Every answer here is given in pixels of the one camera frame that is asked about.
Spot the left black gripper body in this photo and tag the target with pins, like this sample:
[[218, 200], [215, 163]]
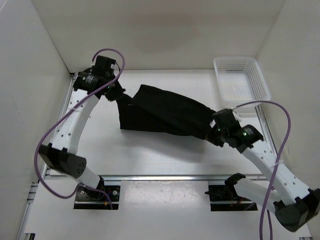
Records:
[[113, 91]]

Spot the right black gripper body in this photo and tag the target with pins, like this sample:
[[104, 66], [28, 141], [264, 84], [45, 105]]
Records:
[[219, 140]]

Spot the black shorts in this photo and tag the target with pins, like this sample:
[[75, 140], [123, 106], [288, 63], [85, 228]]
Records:
[[156, 110]]

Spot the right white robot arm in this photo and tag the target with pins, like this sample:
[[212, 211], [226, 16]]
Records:
[[293, 203]]

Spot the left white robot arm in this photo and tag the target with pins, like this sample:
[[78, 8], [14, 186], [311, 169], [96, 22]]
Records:
[[58, 147]]

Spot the white plastic basket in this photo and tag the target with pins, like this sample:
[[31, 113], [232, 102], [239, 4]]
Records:
[[240, 80]]

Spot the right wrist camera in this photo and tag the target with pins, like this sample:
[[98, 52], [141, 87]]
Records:
[[225, 119]]

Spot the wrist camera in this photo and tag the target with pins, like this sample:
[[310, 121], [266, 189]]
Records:
[[225, 119], [103, 66]]

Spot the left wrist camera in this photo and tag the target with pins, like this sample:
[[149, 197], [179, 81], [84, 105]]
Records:
[[103, 66]]

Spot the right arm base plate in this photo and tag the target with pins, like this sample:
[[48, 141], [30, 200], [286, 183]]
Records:
[[223, 201]]

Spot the aluminium frame rail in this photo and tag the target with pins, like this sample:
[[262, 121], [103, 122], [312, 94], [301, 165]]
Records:
[[163, 183]]

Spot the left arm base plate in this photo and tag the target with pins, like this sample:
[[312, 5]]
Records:
[[93, 200]]

